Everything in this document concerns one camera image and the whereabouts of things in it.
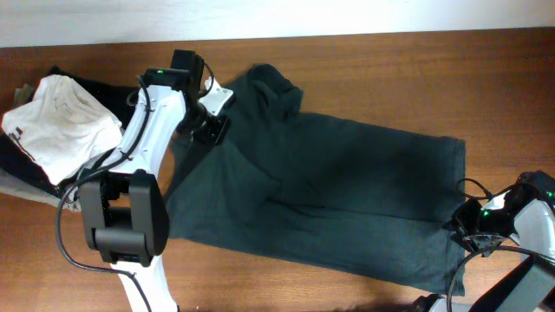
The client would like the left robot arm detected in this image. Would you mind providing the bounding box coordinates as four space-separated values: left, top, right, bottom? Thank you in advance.
75 49 235 311

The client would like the white folded garment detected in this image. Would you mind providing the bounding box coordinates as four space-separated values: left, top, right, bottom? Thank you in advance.
2 75 122 185

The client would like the dark green t-shirt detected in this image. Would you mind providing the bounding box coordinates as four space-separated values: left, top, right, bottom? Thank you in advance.
166 64 466 296

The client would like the black folded garment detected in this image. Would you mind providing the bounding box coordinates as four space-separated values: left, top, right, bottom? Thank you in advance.
1 66 138 198

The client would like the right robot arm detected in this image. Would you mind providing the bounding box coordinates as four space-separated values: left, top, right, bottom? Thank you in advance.
408 170 554 312

